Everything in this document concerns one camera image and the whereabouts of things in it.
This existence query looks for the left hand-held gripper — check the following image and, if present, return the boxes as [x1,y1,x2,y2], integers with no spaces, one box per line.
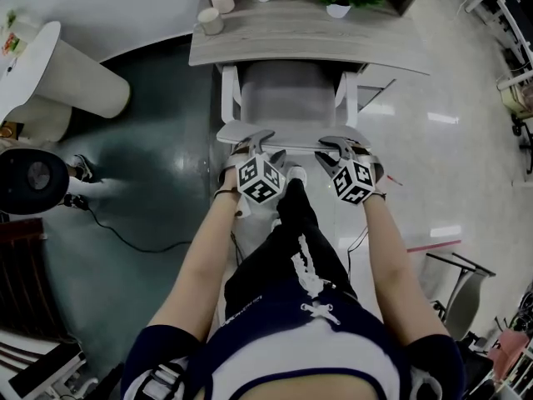
[223,129,288,207]

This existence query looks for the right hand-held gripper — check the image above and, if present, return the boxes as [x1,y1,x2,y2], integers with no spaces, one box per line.
[314,135,385,206]

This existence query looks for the grey white office chair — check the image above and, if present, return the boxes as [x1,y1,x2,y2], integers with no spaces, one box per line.
[215,59,374,158]

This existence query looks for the person's left forearm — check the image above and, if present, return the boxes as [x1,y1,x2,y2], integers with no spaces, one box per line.
[145,189,245,343]

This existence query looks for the person's right forearm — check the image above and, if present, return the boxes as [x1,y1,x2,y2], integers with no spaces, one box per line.
[361,192,450,346]

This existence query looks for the grey wooden desk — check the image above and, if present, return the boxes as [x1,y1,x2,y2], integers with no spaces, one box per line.
[188,0,432,116]

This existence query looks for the black wheeled office chair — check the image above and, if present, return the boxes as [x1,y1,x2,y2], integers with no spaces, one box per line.
[511,112,533,164]

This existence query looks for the person's white shoe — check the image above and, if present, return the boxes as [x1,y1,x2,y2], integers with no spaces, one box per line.
[286,165,308,187]

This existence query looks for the person's black trousers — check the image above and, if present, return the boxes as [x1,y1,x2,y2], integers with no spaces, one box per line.
[223,178,359,320]

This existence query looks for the red floor tape strip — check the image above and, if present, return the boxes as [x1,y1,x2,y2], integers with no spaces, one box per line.
[406,239,462,253]

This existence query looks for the person's navy white shirt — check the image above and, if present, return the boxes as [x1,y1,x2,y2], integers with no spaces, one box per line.
[120,279,467,400]

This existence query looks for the black round stool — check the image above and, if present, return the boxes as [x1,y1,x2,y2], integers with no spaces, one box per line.
[0,147,70,216]

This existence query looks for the pink cloth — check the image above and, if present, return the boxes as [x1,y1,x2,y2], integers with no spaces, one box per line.
[486,329,531,370]

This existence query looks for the dark wooden cabinet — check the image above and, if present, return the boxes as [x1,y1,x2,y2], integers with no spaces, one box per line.
[0,217,80,345]

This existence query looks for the red green packet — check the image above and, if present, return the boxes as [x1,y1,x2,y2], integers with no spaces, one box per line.
[1,31,27,57]

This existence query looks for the white black flat device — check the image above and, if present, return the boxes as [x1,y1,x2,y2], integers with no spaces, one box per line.
[0,331,88,400]

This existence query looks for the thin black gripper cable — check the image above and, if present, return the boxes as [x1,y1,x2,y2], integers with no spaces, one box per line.
[346,226,370,285]

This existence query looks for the black floor cable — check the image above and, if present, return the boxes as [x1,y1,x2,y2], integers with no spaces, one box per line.
[85,206,193,253]

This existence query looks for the grey chair with black frame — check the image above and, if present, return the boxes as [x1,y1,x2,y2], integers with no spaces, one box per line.
[424,250,497,342]

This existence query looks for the white round pedestal table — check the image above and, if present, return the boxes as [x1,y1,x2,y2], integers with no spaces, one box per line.
[0,21,131,142]

